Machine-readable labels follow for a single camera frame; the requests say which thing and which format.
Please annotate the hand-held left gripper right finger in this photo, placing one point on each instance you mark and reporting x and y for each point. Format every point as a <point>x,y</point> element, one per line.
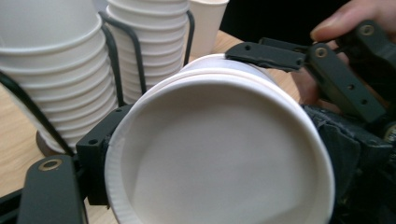
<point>342,149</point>

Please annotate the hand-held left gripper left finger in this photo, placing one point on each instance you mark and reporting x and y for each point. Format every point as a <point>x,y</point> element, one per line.
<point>93,155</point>

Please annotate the white paper cup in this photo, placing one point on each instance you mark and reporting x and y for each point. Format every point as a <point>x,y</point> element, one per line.
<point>207,28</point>
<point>218,155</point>

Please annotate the short stack of paper cups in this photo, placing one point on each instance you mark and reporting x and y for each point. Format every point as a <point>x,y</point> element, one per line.
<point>53,77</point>

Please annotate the tall stack of paper cups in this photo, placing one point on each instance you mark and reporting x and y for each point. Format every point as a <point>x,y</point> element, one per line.
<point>158,46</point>

